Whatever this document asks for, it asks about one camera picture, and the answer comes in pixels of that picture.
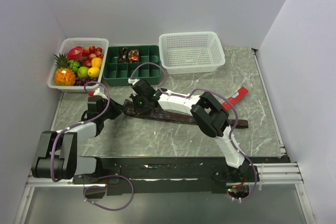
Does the brown floral necktie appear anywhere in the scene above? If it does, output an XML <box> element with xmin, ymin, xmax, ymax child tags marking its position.
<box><xmin>123</xmin><ymin>100</ymin><xmax>248</xmax><ymax>129</ymax></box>

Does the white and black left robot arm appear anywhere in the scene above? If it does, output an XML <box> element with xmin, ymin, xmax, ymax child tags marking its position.
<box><xmin>31</xmin><ymin>95</ymin><xmax>126</xmax><ymax>183</ymax></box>

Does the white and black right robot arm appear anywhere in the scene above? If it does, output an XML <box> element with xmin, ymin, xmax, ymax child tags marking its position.
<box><xmin>128</xmin><ymin>79</ymin><xmax>252</xmax><ymax>182</ymax></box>

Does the green compartment organizer tray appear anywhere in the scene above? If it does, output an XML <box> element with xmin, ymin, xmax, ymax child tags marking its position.
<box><xmin>103</xmin><ymin>45</ymin><xmax>163</xmax><ymax>87</ymax></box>

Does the yellow lemon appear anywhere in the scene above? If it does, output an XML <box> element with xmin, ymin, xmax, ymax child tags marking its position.
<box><xmin>88</xmin><ymin>67</ymin><xmax>100</xmax><ymax>78</ymax></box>

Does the dark rolled tie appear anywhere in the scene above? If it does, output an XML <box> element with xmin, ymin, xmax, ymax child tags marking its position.
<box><xmin>118</xmin><ymin>47</ymin><xmax>129</xmax><ymax>63</ymax></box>

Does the red patterned rolled tie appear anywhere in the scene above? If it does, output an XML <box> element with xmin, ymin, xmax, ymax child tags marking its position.
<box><xmin>128</xmin><ymin>49</ymin><xmax>140</xmax><ymax>63</ymax></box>

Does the green apple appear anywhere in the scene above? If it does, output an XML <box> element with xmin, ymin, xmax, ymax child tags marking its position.
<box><xmin>77</xmin><ymin>67</ymin><xmax>89</xmax><ymax>78</ymax></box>

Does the orange fruit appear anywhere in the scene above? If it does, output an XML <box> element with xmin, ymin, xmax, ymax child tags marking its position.
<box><xmin>91</xmin><ymin>57</ymin><xmax>102</xmax><ymax>69</ymax></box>

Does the dark green fruit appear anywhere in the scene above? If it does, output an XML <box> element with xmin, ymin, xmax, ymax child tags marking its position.
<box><xmin>68</xmin><ymin>60</ymin><xmax>81</xmax><ymax>73</ymax></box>

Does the orange pineapple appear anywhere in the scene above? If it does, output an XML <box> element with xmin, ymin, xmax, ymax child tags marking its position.
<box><xmin>54</xmin><ymin>54</ymin><xmax>76</xmax><ymax>86</ymax></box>

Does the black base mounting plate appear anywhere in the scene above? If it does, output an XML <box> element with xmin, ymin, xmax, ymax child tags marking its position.
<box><xmin>72</xmin><ymin>156</ymin><xmax>263</xmax><ymax>196</ymax></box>

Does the pink dragon fruit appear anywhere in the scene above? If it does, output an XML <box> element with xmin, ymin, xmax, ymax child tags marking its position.
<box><xmin>67</xmin><ymin>47</ymin><xmax>84</xmax><ymax>60</ymax></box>

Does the white perforated empty basket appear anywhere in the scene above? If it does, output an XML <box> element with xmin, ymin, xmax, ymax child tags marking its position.
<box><xmin>159</xmin><ymin>31</ymin><xmax>226</xmax><ymax>75</ymax></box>

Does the white fruit basket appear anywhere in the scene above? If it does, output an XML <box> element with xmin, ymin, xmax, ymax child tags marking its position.
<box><xmin>47</xmin><ymin>38</ymin><xmax>109</xmax><ymax>93</ymax></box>

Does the red rectangular box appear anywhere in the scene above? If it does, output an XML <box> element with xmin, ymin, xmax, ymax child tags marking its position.
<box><xmin>223</xmin><ymin>87</ymin><xmax>249</xmax><ymax>110</ymax></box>

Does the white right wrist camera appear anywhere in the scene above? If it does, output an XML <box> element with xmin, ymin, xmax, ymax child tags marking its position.
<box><xmin>128</xmin><ymin>78</ymin><xmax>140</xmax><ymax>86</ymax></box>

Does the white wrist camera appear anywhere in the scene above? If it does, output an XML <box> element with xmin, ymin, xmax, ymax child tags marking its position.
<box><xmin>88</xmin><ymin>88</ymin><xmax>108</xmax><ymax>102</ymax></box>
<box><xmin>128</xmin><ymin>78</ymin><xmax>140</xmax><ymax>86</ymax></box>

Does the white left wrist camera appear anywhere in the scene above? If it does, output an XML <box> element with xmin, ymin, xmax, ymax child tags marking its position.
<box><xmin>88</xmin><ymin>88</ymin><xmax>108</xmax><ymax>102</ymax></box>

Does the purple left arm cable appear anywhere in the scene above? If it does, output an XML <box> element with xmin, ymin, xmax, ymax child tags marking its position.
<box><xmin>49</xmin><ymin>81</ymin><xmax>135</xmax><ymax>211</ymax></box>

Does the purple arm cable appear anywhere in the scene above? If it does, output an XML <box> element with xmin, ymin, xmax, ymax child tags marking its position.
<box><xmin>130</xmin><ymin>62</ymin><xmax>259</xmax><ymax>204</ymax></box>
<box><xmin>49</xmin><ymin>81</ymin><xmax>135</xmax><ymax>211</ymax></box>

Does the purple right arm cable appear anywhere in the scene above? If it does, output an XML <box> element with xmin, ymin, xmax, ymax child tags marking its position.
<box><xmin>130</xmin><ymin>62</ymin><xmax>259</xmax><ymax>204</ymax></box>

